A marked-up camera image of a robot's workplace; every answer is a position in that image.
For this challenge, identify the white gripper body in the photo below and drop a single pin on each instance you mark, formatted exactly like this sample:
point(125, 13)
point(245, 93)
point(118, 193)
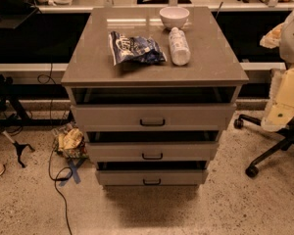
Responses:
point(293, 39)

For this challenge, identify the grey bottom drawer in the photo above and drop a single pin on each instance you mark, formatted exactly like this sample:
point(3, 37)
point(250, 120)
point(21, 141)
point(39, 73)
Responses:
point(151, 177)

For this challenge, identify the grey drawer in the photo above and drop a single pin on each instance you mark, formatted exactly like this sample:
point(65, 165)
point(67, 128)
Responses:
point(151, 177)
point(152, 151)
point(167, 117)

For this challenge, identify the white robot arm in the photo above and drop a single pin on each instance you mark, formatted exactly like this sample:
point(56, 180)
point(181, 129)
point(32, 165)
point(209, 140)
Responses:
point(280, 108)

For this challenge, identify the grey top drawer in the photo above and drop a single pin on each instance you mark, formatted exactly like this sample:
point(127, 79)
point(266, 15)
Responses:
point(167, 117)

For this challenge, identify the grey drawer cabinet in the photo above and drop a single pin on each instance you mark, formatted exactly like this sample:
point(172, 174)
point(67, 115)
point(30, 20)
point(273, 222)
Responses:
point(212, 76)

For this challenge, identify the grey middle drawer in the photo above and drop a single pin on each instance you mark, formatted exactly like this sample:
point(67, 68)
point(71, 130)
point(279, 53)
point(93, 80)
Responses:
point(152, 151)

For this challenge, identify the white plastic bottle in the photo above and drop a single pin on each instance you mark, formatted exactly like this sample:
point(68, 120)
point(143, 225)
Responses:
point(180, 53)

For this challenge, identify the white bowl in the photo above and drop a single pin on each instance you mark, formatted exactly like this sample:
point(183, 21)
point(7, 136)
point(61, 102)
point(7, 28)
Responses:
point(174, 16)

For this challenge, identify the blue chip bag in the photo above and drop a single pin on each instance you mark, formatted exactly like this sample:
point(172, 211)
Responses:
point(135, 49)

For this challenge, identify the blue tape cross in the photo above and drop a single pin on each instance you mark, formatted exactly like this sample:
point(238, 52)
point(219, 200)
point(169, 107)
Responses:
point(74, 165)

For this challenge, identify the black tripod stand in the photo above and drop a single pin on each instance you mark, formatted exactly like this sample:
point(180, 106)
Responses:
point(19, 147)

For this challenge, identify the black table frame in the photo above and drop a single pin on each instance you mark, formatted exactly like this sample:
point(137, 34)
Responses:
point(13, 93)

